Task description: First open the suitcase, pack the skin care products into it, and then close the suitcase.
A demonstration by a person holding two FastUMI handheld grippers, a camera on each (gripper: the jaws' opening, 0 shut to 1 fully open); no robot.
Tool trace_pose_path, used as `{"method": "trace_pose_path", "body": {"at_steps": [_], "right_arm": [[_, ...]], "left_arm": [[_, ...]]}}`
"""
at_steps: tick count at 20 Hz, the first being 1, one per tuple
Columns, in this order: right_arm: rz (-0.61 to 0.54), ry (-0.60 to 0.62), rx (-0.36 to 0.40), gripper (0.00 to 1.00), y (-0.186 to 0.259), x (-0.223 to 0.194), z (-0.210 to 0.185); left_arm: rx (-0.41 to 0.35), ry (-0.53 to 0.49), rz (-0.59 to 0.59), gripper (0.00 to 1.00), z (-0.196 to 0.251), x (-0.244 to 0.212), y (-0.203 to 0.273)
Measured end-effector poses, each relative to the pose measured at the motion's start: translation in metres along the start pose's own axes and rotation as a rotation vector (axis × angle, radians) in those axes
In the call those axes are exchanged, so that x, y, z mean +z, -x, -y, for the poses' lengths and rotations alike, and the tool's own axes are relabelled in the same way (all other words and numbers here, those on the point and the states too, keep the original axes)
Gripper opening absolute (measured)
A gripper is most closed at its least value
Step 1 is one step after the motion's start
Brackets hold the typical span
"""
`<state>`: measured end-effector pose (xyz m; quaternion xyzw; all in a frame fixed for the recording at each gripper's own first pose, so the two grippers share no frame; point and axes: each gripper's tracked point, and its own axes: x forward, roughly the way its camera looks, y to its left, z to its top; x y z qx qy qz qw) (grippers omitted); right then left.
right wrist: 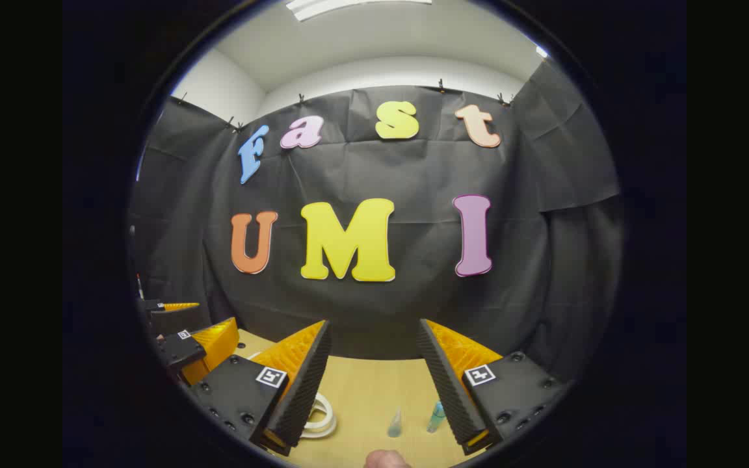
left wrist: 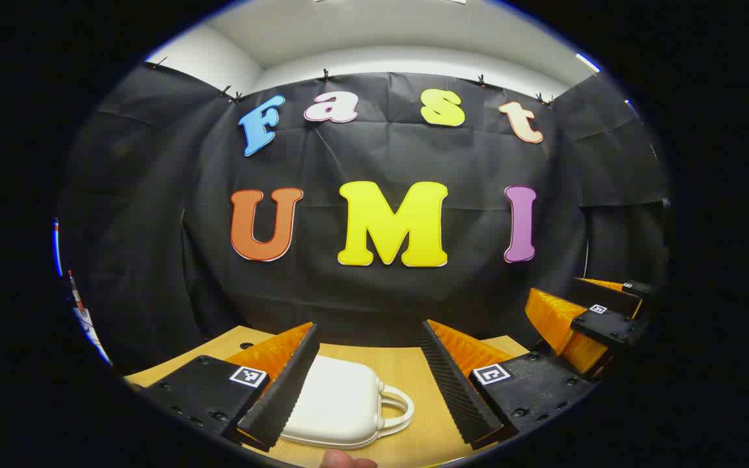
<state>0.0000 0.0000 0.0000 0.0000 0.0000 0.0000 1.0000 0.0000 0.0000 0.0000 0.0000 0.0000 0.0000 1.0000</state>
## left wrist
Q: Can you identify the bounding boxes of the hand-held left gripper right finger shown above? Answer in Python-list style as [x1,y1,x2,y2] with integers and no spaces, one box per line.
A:
[420,318,599,450]

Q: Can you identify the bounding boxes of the white suitcase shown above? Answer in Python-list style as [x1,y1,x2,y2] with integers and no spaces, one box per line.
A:
[280,355,415,450]

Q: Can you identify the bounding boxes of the row of black cloth clips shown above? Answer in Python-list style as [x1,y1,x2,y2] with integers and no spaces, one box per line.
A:
[150,57,554,105]

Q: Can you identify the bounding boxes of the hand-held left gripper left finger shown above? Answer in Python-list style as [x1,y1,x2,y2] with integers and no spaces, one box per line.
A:
[126,322,321,453]

